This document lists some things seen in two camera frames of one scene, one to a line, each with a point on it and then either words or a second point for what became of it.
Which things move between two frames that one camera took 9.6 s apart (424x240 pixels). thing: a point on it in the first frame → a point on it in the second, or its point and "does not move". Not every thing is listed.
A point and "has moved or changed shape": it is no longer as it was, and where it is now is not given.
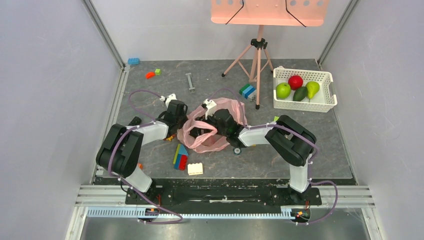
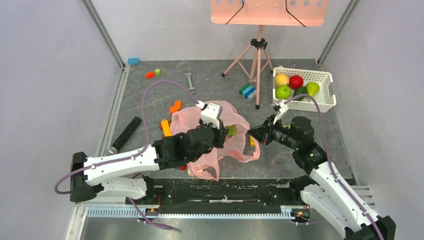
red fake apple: x=295 y=81 does not move
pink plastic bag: x=202 y=134 has moved or changed shape
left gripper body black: x=182 y=120 → x=219 y=142
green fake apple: x=283 y=90 does not move
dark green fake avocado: x=300 y=94 does not move
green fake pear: x=312 y=88 does not move
